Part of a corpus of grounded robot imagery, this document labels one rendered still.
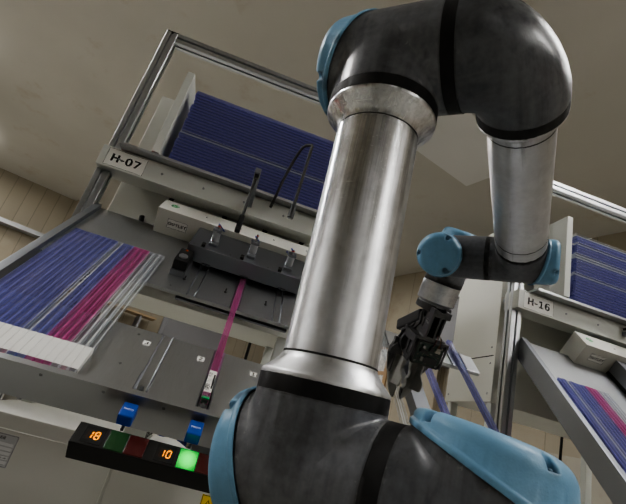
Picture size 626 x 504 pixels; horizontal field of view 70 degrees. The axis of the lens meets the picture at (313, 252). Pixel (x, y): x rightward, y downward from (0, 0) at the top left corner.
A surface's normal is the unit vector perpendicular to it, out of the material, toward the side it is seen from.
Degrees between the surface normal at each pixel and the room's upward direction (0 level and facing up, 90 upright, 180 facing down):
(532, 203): 153
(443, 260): 112
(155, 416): 133
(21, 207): 90
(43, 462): 90
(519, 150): 172
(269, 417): 94
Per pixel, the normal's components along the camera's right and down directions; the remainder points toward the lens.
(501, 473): -0.18, -0.45
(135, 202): 0.24, -0.31
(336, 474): -0.33, -0.60
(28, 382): 0.00, 0.38
